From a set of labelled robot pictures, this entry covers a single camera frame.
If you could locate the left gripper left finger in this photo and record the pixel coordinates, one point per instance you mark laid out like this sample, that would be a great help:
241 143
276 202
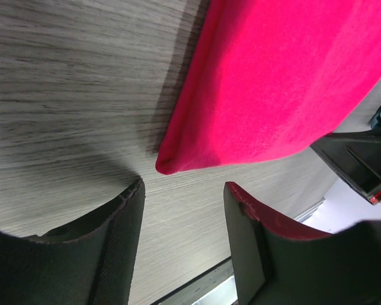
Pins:
87 261

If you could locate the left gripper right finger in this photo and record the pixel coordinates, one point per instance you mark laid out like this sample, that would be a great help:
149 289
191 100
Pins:
278 260

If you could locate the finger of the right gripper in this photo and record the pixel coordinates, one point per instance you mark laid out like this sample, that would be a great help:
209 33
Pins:
356 158

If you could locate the pink red t shirt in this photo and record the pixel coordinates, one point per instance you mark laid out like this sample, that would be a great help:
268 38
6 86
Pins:
269 78

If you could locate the aluminium front rail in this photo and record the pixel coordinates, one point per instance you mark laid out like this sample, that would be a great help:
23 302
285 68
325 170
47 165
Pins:
306 214

